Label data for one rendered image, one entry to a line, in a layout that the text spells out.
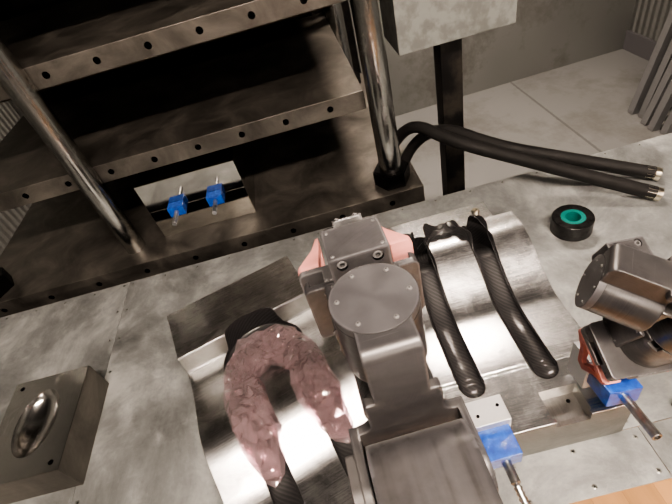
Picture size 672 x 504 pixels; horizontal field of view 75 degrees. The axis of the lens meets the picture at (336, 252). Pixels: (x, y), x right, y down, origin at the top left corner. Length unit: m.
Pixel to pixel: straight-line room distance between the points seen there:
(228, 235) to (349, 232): 0.95
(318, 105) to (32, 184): 0.74
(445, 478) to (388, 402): 0.05
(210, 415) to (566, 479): 0.53
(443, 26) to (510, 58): 2.23
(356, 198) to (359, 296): 0.94
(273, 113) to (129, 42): 0.34
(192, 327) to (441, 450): 0.65
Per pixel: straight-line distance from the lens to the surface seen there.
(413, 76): 3.18
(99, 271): 1.38
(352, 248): 0.30
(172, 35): 1.10
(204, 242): 1.26
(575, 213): 1.05
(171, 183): 1.24
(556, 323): 0.78
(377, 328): 0.26
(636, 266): 0.48
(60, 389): 1.02
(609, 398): 0.66
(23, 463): 0.97
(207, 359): 0.85
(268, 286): 0.86
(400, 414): 0.31
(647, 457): 0.80
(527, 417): 0.69
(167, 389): 0.97
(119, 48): 1.13
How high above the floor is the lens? 1.51
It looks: 43 degrees down
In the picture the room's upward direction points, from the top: 17 degrees counter-clockwise
